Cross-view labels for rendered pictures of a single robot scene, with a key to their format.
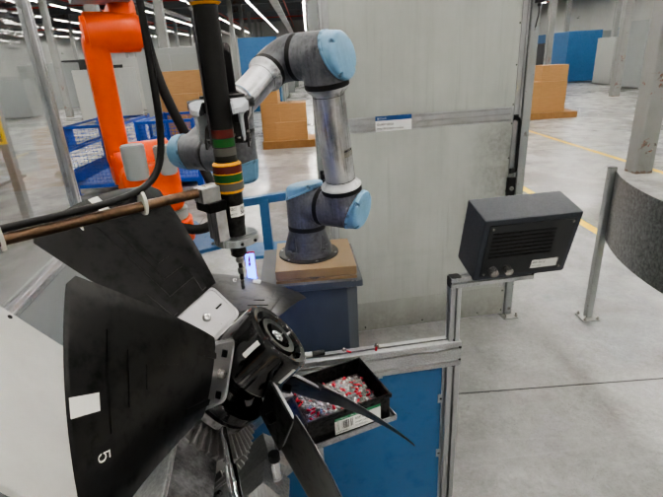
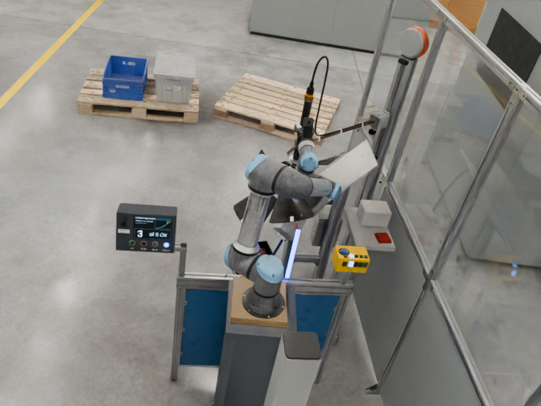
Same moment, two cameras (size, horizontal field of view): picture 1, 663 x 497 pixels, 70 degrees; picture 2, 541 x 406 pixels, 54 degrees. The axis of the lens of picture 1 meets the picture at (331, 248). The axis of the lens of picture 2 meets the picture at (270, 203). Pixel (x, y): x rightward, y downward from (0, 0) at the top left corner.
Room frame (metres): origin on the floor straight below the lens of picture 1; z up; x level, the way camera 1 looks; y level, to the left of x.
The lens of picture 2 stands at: (3.00, -0.08, 2.75)
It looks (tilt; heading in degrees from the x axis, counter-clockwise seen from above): 36 degrees down; 176
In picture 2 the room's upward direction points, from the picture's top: 11 degrees clockwise
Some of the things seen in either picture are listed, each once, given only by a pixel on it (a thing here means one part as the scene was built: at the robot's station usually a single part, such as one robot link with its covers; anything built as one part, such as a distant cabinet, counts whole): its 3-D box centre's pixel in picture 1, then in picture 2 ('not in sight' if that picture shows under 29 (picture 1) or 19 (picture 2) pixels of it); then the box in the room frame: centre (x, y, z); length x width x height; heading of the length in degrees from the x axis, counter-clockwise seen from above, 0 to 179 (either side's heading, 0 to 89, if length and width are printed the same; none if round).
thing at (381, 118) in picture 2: not in sight; (379, 120); (0.28, 0.61, 1.44); 0.10 x 0.07 x 0.09; 133
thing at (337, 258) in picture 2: not in sight; (350, 259); (1.03, 0.49, 1.02); 0.16 x 0.10 x 0.11; 98
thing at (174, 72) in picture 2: not in sight; (175, 77); (-2.25, -1.00, 0.31); 0.60 x 0.42 x 0.33; 8
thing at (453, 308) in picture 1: (453, 308); (182, 259); (1.14, -0.33, 0.96); 0.03 x 0.03 x 0.20; 8
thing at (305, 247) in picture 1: (307, 238); (265, 293); (1.40, 0.07, 1.09); 0.15 x 0.15 x 0.10
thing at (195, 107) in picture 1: (200, 123); not in sight; (0.71, 0.18, 1.53); 0.09 x 0.03 x 0.06; 176
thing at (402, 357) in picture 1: (301, 371); (266, 283); (1.08, 0.10, 0.82); 0.90 x 0.04 x 0.08; 98
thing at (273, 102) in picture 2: not in sight; (279, 107); (-2.44, 0.16, 0.07); 1.20 x 1.00 x 0.15; 75
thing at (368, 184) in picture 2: not in sight; (365, 192); (0.22, 0.68, 0.90); 0.08 x 0.06 x 1.80; 43
